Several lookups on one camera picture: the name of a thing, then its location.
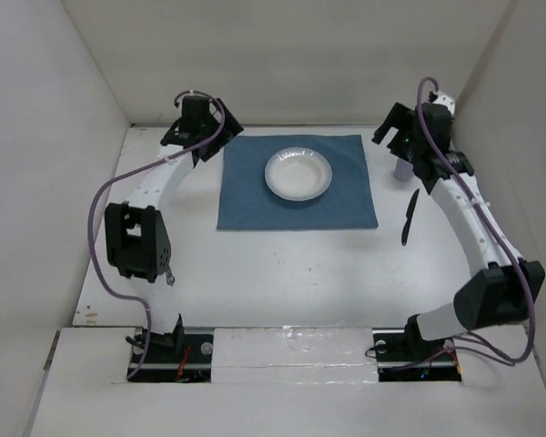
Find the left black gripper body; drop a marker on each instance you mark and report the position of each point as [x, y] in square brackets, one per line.
[211, 123]

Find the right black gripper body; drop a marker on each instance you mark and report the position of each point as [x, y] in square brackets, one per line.
[405, 145]

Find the lavender plastic cup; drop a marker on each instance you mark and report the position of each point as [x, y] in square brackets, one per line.
[403, 171]

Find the black plastic knife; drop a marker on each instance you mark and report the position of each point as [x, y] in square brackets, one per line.
[409, 217]

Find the white blue-rimmed plate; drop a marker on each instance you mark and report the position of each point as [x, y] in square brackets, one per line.
[298, 174]

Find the blue cloth napkin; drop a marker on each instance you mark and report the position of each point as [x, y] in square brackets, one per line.
[247, 204]

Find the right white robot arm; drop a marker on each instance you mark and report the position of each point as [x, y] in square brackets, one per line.
[524, 283]

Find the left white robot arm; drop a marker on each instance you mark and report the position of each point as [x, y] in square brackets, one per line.
[137, 241]

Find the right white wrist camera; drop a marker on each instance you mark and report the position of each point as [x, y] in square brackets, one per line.
[441, 98]

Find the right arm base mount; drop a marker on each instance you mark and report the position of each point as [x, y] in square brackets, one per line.
[401, 355]

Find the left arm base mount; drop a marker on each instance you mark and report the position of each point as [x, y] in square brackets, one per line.
[191, 363]

